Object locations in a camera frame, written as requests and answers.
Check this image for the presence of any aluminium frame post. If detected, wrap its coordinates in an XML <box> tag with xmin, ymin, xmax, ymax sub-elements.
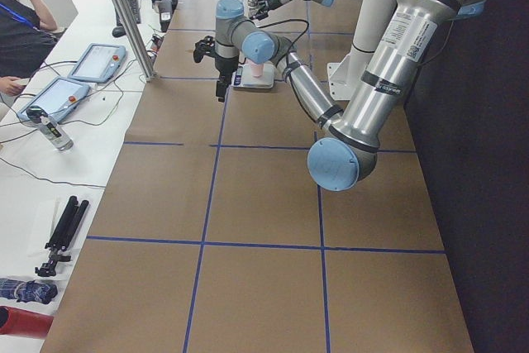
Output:
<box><xmin>112</xmin><ymin>0</ymin><xmax>156</xmax><ymax>82</ymax></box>

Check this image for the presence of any white digital kitchen scale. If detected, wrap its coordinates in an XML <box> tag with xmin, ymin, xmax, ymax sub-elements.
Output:
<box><xmin>231</xmin><ymin>63</ymin><xmax>275</xmax><ymax>89</ymax></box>

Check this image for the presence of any person in black shirt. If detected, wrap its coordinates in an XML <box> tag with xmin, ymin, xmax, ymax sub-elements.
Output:
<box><xmin>1</xmin><ymin>0</ymin><xmax>58</xmax><ymax>97</ymax></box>

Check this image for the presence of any pink plastic cup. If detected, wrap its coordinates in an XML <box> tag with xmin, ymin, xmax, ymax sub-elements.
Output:
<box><xmin>248</xmin><ymin>60</ymin><xmax>264</xmax><ymax>78</ymax></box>

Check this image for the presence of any clear plastic water bottle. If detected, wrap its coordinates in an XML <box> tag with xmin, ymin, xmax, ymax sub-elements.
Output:
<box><xmin>26</xmin><ymin>105</ymin><xmax>74</xmax><ymax>151</ymax></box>

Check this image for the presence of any black folded tripod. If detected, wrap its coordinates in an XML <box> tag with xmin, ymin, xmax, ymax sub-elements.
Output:
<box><xmin>35</xmin><ymin>196</ymin><xmax>89</xmax><ymax>277</ymax></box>

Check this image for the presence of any black computer keyboard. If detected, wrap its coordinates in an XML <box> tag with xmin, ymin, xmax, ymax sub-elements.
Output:
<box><xmin>126</xmin><ymin>0</ymin><xmax>141</xmax><ymax>24</ymax></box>

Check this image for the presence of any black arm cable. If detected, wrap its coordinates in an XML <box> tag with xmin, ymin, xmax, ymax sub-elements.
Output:
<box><xmin>255</xmin><ymin>17</ymin><xmax>312</xmax><ymax>56</ymax></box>

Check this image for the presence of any red cylindrical bottle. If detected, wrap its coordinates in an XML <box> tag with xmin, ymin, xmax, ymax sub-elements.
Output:
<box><xmin>1</xmin><ymin>306</ymin><xmax>54</xmax><ymax>339</ymax></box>

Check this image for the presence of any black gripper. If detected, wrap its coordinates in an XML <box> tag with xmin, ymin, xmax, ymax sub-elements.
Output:
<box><xmin>247</xmin><ymin>0</ymin><xmax>282</xmax><ymax>20</ymax></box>
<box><xmin>193</xmin><ymin>36</ymin><xmax>240</xmax><ymax>103</ymax></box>

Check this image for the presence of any near blue teach pendant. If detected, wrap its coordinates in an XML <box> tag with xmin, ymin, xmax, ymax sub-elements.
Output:
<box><xmin>17</xmin><ymin>77</ymin><xmax>91</xmax><ymax>122</ymax></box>

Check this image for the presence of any black computer mouse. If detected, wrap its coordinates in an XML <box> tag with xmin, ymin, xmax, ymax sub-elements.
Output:
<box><xmin>112</xmin><ymin>26</ymin><xmax>126</xmax><ymax>38</ymax></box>

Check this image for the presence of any blue teach pendant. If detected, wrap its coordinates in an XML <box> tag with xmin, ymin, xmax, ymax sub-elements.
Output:
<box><xmin>68</xmin><ymin>43</ymin><xmax>126</xmax><ymax>83</ymax></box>
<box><xmin>17</xmin><ymin>77</ymin><xmax>91</xmax><ymax>122</ymax></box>

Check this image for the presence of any blue plaid folded umbrella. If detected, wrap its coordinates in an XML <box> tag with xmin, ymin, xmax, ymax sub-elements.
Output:
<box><xmin>1</xmin><ymin>278</ymin><xmax>58</xmax><ymax>304</ymax></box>

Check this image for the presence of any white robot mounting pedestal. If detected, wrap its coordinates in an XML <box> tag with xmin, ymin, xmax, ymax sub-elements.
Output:
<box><xmin>327</xmin><ymin>0</ymin><xmax>396</xmax><ymax>100</ymax></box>

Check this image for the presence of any far blue teach pendant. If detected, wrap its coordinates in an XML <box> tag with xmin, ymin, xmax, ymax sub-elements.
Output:
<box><xmin>68</xmin><ymin>43</ymin><xmax>126</xmax><ymax>83</ymax></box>

